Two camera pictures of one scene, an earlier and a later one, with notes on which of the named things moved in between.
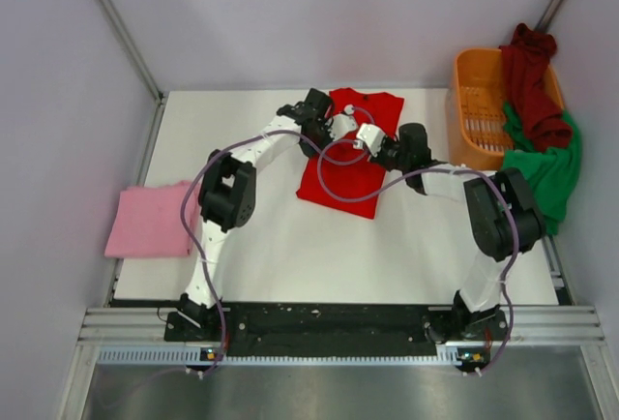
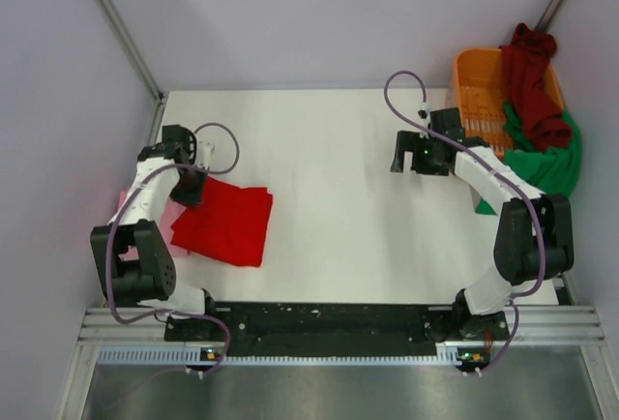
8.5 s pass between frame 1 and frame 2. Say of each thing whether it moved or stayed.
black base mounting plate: stayed
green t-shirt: stayed
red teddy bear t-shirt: moved
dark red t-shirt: stayed
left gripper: moved
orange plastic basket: stayed
